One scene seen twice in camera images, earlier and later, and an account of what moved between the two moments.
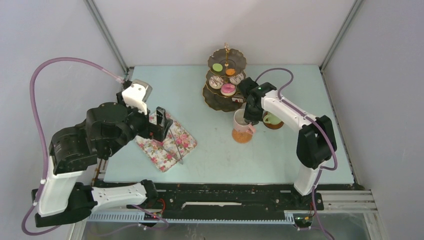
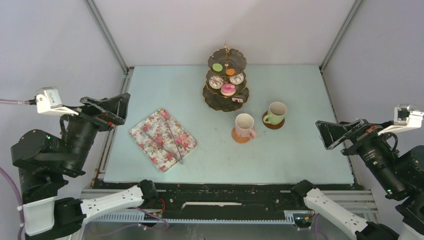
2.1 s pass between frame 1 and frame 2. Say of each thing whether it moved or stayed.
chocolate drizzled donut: stayed
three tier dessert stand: stayed
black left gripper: moved
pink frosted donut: stayed
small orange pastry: stayed
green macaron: stayed
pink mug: moved
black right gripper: moved
